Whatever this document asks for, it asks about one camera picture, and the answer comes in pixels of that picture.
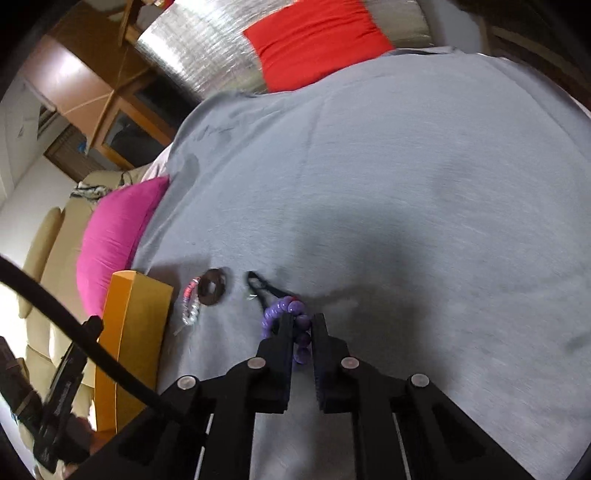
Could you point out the grey blanket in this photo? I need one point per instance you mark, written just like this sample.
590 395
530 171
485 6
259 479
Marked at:
369 221

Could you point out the silver striped cushion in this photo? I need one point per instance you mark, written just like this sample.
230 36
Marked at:
198 46

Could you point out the pink pillow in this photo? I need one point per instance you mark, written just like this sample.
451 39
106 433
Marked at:
115 230

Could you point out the beige sofa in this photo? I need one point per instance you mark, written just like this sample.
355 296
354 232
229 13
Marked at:
46 258

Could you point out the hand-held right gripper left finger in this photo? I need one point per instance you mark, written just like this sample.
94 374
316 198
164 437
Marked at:
282 341

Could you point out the wooden cabinet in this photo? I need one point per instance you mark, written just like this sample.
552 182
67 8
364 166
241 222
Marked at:
106 92

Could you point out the red pillow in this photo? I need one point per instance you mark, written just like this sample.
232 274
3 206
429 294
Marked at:
318 41

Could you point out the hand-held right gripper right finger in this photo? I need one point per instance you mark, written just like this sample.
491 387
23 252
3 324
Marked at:
319 341

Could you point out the black hair clip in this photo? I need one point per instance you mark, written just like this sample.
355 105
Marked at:
259 285

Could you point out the orange box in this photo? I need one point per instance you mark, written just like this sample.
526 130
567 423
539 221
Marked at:
124 341

